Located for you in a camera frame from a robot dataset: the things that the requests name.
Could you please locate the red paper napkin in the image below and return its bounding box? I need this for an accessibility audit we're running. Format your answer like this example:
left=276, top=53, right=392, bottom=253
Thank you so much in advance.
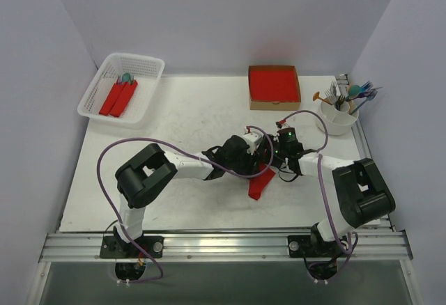
left=248, top=163, right=276, bottom=201

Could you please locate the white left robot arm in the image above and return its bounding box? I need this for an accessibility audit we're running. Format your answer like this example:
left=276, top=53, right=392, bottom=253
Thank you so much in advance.
left=115, top=132, right=274, bottom=257

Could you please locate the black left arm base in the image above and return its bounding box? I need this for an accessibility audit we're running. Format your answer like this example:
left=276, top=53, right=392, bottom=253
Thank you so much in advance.
left=100, top=235, right=165, bottom=281

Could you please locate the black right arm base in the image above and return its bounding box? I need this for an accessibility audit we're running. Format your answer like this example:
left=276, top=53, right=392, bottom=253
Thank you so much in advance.
left=287, top=235, right=349, bottom=285

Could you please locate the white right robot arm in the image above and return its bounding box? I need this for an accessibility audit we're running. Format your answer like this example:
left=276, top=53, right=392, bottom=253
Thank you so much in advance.
left=273, top=127, right=396, bottom=256

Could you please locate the red napkin stack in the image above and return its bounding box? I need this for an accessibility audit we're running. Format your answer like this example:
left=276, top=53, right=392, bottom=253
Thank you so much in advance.
left=249, top=70, right=300, bottom=102

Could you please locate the red rolled napkin left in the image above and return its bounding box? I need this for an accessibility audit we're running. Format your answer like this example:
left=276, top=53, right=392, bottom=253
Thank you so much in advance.
left=99, top=82, right=126, bottom=116

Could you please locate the white utensil holder cup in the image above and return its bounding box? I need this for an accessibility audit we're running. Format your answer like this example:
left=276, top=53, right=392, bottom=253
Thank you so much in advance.
left=316, top=102, right=359, bottom=136

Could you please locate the brown cardboard box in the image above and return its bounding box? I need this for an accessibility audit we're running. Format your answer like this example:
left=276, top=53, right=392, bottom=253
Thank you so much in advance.
left=248, top=65, right=302, bottom=111

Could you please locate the silver metal fork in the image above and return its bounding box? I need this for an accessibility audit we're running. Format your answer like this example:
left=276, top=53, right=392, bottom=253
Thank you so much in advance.
left=325, top=81, right=346, bottom=110

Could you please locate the teal spoon in cup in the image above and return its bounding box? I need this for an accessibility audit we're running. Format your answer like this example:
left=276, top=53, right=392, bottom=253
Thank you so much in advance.
left=348, top=84, right=362, bottom=97

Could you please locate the blue plastic fork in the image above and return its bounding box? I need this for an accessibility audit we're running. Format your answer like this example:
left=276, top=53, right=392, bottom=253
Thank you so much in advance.
left=349, top=81, right=380, bottom=115

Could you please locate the white plastic basket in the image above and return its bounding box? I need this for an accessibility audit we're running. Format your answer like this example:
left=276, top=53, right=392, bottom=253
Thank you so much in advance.
left=77, top=53, right=164, bottom=127

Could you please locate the teal spoon in basket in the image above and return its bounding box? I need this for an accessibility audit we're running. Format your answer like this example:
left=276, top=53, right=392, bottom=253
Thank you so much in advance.
left=119, top=72, right=134, bottom=84

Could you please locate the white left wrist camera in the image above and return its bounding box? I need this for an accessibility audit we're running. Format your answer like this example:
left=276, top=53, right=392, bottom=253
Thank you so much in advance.
left=241, top=127, right=263, bottom=155

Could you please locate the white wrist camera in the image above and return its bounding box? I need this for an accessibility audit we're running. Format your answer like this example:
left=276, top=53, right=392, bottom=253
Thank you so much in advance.
left=275, top=120, right=289, bottom=130
left=241, top=127, right=263, bottom=155

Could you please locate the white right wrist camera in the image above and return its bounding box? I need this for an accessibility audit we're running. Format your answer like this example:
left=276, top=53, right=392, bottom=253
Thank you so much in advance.
left=275, top=120, right=289, bottom=130

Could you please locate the aluminium rail frame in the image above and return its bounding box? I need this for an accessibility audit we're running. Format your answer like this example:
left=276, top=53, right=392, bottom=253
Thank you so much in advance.
left=27, top=76, right=422, bottom=304

